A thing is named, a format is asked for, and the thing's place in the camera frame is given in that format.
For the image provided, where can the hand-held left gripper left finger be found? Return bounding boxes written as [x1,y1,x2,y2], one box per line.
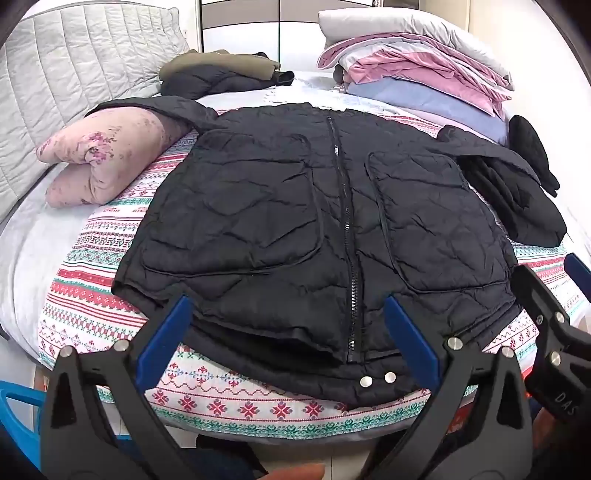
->
[41,295,195,480]

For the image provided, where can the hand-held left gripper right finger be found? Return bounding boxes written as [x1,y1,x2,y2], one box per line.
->
[365,295,536,480]

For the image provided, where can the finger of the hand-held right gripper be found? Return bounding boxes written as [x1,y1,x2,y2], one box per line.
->
[512,264,574,357]
[565,253,591,301]

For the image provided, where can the black quilted jacket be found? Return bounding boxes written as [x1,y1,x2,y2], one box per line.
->
[85,97,542,407]

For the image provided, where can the person's right hand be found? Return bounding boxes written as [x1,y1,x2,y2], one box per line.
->
[531,406,561,467]

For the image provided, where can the person's left hand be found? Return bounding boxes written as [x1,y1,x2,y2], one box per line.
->
[256,463,326,480]

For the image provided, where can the patterned knit-print blanket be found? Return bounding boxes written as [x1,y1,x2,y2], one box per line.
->
[37,108,587,439]

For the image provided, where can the black fleece garment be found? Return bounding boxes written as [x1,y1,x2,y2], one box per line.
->
[508,114,561,197]

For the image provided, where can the grey bed sheet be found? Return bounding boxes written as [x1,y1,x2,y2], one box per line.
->
[0,173,158,365]

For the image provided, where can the pale pink sheet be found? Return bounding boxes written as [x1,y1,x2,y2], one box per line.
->
[431,111,509,148]

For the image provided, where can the pink floral pillow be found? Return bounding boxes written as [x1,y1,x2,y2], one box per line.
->
[36,105,195,208]

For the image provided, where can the blue blanket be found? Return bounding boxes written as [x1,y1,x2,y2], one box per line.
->
[344,76,511,146]

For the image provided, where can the dark puffer jacket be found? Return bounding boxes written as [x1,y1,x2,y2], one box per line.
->
[161,65,273,100]

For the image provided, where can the stack of folded bedding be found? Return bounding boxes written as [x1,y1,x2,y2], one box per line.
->
[318,34,514,116]

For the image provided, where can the olive green jacket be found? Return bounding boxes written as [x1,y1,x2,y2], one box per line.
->
[159,51,280,86]

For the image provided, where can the grey quilted headboard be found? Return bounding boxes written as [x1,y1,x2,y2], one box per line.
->
[0,4,190,222]

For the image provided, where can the white sliding-door wardrobe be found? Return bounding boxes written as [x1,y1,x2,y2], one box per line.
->
[198,0,333,54]

